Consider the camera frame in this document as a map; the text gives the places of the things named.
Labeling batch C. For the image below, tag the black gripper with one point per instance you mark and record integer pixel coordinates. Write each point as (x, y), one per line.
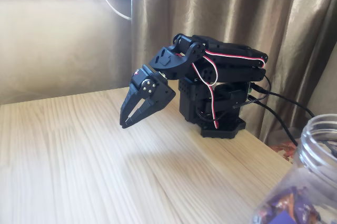
(161, 92)

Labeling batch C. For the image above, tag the black 3D-printed robot arm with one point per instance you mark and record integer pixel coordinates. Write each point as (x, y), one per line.
(237, 74)

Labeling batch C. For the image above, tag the clear plastic jar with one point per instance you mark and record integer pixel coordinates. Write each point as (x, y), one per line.
(310, 142)

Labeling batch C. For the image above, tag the purple orange wrapped candy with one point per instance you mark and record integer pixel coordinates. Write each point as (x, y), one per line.
(289, 197)
(281, 217)

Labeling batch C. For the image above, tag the orange patterned rug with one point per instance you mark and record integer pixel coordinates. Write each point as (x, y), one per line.
(285, 151)

